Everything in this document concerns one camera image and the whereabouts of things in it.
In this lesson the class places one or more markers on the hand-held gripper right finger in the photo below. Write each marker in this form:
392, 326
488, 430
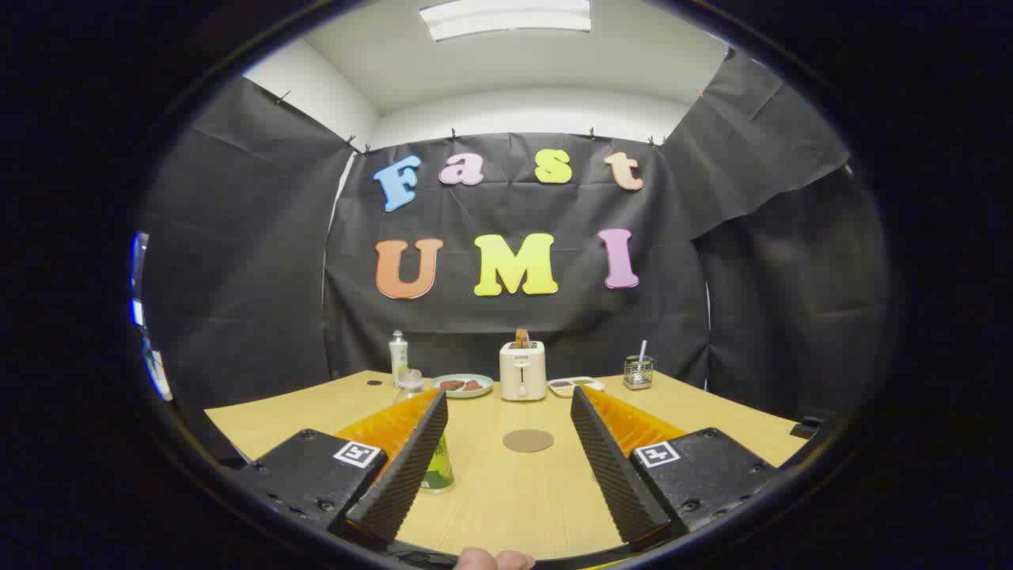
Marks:
617, 475

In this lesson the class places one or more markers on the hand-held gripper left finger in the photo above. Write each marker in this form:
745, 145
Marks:
404, 475

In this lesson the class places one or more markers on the clear juice bottle green label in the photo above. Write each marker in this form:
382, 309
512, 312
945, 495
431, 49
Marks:
440, 471

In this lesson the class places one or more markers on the round brown coaster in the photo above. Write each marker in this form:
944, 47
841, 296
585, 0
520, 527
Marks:
528, 441

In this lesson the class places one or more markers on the small white and green bottle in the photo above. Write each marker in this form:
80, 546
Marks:
398, 356

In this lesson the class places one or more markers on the white divided snack tray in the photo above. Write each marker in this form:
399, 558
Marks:
575, 387

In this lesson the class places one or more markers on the pale green plate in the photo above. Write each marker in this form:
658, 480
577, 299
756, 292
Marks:
461, 393

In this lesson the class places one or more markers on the wooden table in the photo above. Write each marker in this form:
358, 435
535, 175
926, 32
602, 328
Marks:
506, 507

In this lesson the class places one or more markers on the white toaster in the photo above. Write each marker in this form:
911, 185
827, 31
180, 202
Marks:
522, 376

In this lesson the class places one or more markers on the brown toast slice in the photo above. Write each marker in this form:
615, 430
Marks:
522, 339

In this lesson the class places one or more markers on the black clamp on table edge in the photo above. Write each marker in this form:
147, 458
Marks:
807, 428

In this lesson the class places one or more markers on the black backdrop cloth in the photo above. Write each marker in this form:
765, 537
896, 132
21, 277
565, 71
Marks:
491, 206

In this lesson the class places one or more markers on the ceiling light panel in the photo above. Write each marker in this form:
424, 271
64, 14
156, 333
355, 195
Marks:
506, 17

